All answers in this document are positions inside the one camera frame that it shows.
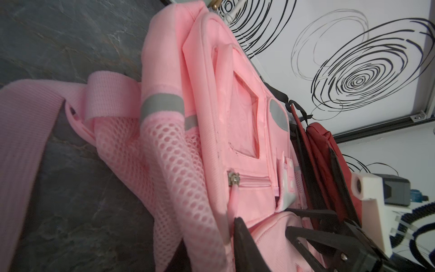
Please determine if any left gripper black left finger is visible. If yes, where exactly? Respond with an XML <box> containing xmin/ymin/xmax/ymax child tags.
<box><xmin>233</xmin><ymin>218</ymin><xmax>270</xmax><ymax>272</ymax></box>

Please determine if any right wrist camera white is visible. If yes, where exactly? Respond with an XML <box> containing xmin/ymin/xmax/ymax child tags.
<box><xmin>351</xmin><ymin>172</ymin><xmax>411</xmax><ymax>257</ymax></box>

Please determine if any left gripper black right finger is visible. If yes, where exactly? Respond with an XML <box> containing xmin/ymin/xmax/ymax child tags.
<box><xmin>285</xmin><ymin>226</ymin><xmax>382</xmax><ymax>272</ymax></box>

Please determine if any pink tape outline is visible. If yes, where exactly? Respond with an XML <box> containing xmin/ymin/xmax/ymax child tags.
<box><xmin>1</xmin><ymin>1</ymin><xmax>313</xmax><ymax>272</ymax></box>

